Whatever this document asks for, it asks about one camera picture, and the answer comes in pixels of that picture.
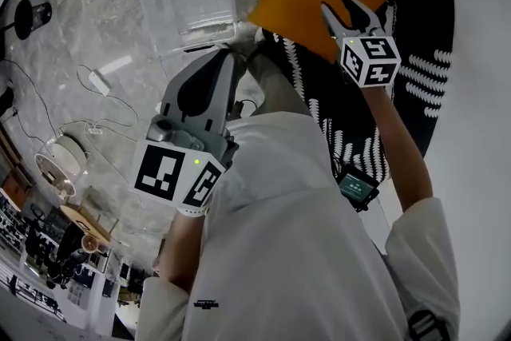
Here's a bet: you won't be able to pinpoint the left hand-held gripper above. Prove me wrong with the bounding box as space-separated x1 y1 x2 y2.
129 50 240 209

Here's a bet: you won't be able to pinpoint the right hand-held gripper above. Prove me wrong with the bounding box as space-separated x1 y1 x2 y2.
320 0 402 89

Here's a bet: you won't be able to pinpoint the person's right forearm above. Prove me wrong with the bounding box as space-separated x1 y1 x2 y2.
361 85 434 219

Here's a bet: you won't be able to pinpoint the person's left forearm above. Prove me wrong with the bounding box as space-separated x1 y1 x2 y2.
151 211 208 292

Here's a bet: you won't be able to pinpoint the black white patterned blanket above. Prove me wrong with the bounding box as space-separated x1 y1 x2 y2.
245 0 456 188

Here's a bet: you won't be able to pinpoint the person's grey trousers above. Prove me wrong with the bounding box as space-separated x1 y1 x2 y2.
235 38 316 121

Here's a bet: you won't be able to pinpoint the white power adapter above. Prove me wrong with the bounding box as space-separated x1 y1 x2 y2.
88 69 113 97

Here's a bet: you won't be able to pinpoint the round white device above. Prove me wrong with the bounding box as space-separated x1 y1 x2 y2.
50 134 88 179

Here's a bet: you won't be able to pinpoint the person's white shirt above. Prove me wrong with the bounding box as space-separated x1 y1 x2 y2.
133 111 460 341

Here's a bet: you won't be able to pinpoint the small black green-screen monitor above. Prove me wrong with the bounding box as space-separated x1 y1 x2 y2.
337 163 381 212

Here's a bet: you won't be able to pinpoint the round clear-rimmed tray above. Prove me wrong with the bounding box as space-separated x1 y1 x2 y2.
34 153 77 200

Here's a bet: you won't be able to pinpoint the wooden table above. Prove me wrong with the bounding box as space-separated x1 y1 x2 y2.
59 203 119 248

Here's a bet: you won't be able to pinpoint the black mesh waste bin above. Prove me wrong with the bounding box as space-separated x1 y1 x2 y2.
30 2 53 31

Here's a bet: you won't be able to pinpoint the black standing fan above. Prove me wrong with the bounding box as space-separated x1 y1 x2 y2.
0 0 35 42

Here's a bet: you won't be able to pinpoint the black cable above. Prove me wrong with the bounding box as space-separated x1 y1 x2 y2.
233 97 259 119

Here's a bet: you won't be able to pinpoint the white watch strap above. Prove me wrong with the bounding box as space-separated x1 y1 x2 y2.
176 203 212 218

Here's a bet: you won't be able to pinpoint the white cable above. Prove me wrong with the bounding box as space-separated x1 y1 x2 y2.
75 63 141 129

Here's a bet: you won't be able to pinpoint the black strap buckle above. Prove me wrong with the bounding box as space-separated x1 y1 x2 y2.
406 309 446 341

